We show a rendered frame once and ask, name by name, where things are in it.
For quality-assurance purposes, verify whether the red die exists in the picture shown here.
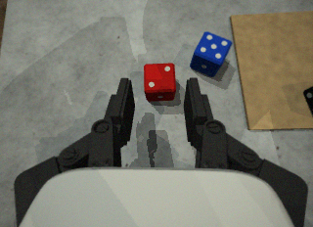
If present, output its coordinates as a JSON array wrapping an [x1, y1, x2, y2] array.
[[144, 63, 176, 102]]

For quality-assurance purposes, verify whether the blue die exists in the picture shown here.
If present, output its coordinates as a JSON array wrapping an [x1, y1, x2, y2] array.
[[190, 31, 233, 77]]

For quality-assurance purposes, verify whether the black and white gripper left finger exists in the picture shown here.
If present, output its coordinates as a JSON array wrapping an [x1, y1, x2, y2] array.
[[14, 78, 135, 227]]

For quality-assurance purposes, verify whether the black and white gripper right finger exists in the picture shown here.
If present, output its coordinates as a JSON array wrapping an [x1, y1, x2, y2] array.
[[184, 78, 308, 227]]

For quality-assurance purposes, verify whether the black die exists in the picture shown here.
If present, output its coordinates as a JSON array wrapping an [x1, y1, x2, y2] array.
[[303, 86, 313, 115]]

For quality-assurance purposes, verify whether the tan flat mat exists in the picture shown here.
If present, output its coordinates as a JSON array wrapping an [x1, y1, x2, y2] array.
[[230, 11, 313, 130]]

